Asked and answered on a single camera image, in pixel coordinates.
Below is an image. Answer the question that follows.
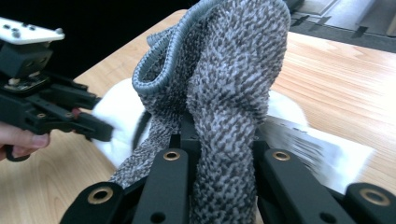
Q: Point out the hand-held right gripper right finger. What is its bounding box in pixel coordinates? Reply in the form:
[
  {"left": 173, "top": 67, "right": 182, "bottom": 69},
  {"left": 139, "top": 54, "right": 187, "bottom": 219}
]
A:
[{"left": 254, "top": 139, "right": 271, "bottom": 152}]

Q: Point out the panda plush toy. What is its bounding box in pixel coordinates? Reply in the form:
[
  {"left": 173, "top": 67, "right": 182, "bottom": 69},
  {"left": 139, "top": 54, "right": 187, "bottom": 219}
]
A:
[{"left": 92, "top": 77, "right": 376, "bottom": 195}]

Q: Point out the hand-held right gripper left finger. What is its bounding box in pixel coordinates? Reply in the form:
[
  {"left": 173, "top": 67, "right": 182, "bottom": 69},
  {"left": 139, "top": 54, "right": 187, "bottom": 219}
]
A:
[{"left": 169, "top": 113, "right": 200, "bottom": 150}]

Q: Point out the black floor tape strip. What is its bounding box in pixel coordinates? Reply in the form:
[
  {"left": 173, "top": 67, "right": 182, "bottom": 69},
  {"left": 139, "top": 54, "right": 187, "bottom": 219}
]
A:
[
  {"left": 291, "top": 13, "right": 310, "bottom": 28},
  {"left": 351, "top": 24, "right": 369, "bottom": 40}
]

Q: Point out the grey knitted sock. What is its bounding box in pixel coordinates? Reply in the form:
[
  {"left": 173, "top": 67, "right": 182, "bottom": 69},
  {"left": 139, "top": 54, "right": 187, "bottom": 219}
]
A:
[{"left": 108, "top": 0, "right": 292, "bottom": 224}]

